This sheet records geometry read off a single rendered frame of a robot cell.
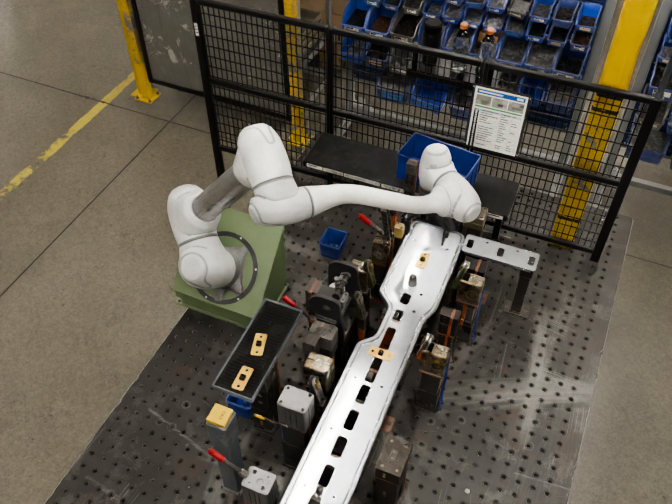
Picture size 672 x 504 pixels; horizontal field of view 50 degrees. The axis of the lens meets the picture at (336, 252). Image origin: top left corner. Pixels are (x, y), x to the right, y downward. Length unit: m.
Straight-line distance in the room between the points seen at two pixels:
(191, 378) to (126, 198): 2.02
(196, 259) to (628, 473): 2.15
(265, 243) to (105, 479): 1.02
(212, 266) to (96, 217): 2.00
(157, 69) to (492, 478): 3.63
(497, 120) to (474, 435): 1.21
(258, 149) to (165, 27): 2.84
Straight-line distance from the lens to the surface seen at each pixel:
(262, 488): 2.21
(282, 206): 2.18
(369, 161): 3.13
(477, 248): 2.86
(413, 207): 2.28
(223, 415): 2.21
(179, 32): 4.92
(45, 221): 4.65
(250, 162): 2.21
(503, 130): 2.99
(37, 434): 3.74
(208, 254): 2.66
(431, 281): 2.72
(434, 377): 2.57
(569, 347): 3.02
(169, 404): 2.81
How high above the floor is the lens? 3.06
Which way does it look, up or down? 47 degrees down
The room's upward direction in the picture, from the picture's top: straight up
